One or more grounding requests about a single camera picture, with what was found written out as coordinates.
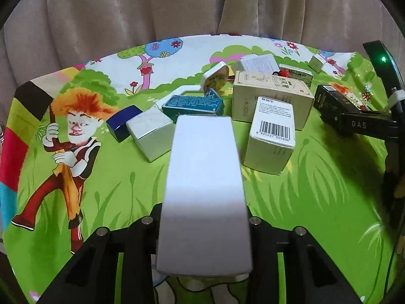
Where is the plain white large box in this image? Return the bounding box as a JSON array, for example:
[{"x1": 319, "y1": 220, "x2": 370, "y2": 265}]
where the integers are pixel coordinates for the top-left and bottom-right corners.
[{"x1": 156, "y1": 115, "x2": 252, "y2": 277}]

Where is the silver cube box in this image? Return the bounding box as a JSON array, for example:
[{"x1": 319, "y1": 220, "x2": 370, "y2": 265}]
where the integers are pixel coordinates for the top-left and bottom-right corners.
[{"x1": 126, "y1": 106, "x2": 175, "y2": 162}]

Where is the other black gripper arm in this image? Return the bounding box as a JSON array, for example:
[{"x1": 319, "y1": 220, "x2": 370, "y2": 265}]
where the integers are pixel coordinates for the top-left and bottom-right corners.
[{"x1": 329, "y1": 40, "x2": 405, "y2": 304}]

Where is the colourful cartoon play mat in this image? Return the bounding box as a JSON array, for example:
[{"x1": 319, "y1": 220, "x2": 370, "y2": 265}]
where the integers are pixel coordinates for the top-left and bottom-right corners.
[{"x1": 1, "y1": 35, "x2": 402, "y2": 303}]

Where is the white box with barcode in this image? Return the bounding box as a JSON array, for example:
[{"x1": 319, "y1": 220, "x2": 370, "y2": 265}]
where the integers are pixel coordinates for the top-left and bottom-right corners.
[{"x1": 243, "y1": 96, "x2": 295, "y2": 175}]

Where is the dark blue small box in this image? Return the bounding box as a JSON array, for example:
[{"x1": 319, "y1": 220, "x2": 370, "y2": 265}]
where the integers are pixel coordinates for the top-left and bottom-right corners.
[{"x1": 106, "y1": 105, "x2": 142, "y2": 143}]

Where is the black box with print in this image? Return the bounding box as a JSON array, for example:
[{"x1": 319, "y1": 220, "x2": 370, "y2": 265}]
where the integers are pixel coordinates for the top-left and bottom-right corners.
[{"x1": 314, "y1": 84, "x2": 362, "y2": 126}]

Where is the green teal medicine box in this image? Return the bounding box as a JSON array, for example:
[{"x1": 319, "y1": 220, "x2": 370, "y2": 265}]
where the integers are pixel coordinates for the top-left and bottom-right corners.
[{"x1": 162, "y1": 95, "x2": 225, "y2": 123}]

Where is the beige kraft carton box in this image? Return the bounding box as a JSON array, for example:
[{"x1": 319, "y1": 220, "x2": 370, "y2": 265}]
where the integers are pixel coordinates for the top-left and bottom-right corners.
[{"x1": 232, "y1": 71, "x2": 314, "y2": 130}]

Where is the white flat long box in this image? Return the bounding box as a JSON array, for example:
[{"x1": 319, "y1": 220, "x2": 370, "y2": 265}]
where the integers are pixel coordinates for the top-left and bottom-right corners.
[{"x1": 155, "y1": 84, "x2": 202, "y2": 110}]

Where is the white green box red cap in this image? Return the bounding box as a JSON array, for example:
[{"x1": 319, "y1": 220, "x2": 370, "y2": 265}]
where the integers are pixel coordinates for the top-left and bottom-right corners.
[{"x1": 273, "y1": 64, "x2": 313, "y2": 89}]

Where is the small pale green box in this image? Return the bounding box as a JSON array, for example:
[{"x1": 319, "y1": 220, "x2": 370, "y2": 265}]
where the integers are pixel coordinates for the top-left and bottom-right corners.
[{"x1": 308, "y1": 53, "x2": 326, "y2": 73}]

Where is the white leaflet box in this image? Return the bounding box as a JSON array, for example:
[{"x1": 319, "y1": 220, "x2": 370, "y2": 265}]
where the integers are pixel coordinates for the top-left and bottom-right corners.
[{"x1": 231, "y1": 53, "x2": 280, "y2": 75}]

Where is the beige velvet curtain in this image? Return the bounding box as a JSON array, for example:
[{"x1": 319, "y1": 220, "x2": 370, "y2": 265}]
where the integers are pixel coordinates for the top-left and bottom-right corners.
[{"x1": 1, "y1": 0, "x2": 404, "y2": 119}]

